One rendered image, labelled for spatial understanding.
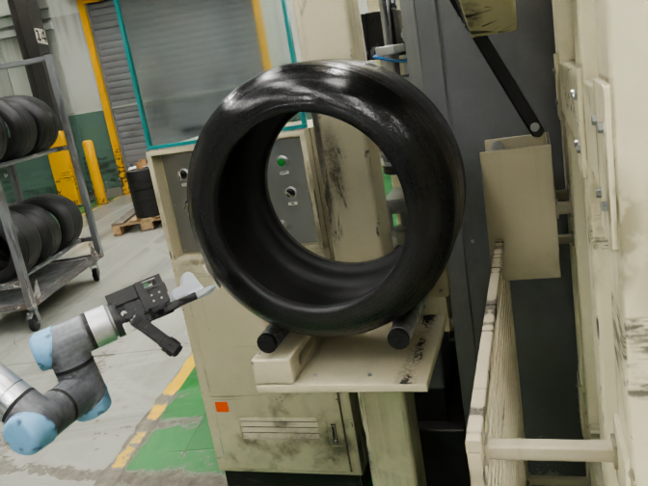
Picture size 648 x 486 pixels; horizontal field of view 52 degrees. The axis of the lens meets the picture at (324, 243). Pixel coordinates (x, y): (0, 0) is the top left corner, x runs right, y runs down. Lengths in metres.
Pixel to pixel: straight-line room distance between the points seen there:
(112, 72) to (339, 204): 9.75
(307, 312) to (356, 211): 0.40
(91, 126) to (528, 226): 10.27
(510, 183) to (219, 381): 1.31
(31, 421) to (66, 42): 10.44
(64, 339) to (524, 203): 0.98
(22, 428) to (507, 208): 1.05
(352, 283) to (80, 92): 10.09
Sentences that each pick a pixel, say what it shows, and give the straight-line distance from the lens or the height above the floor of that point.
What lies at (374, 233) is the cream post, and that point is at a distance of 1.63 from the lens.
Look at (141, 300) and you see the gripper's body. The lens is 1.34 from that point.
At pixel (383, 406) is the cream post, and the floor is 0.54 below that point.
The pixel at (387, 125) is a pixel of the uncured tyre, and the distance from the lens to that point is 1.19.
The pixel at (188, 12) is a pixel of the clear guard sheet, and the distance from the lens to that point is 2.13.
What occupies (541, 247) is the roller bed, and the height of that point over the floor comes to 0.97.
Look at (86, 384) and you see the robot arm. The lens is 1.35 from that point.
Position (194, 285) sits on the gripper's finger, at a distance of 1.36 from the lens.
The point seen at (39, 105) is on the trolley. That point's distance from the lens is 5.75.
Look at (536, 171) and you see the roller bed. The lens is 1.49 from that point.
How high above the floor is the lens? 1.42
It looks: 14 degrees down
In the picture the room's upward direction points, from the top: 10 degrees counter-clockwise
